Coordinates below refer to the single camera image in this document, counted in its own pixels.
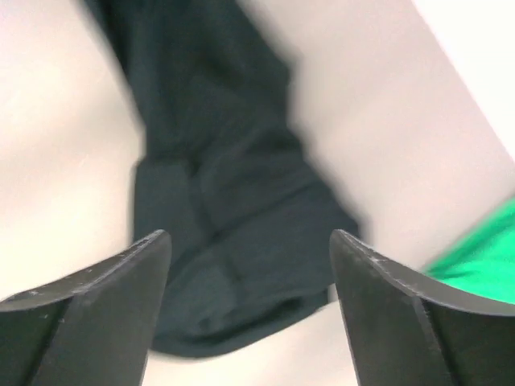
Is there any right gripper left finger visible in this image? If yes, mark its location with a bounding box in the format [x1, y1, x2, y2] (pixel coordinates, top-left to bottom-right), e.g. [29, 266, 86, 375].
[1, 231, 171, 386]

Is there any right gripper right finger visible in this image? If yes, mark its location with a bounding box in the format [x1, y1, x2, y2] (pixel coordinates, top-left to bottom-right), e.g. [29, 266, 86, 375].
[330, 230, 515, 386]

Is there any black t shirt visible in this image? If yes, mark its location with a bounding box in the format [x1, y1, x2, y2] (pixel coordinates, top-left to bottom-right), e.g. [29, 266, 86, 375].
[86, 0, 359, 358]

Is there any green folded t shirt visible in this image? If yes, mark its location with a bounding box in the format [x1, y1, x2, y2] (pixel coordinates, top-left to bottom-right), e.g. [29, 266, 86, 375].
[426, 199, 514, 304]

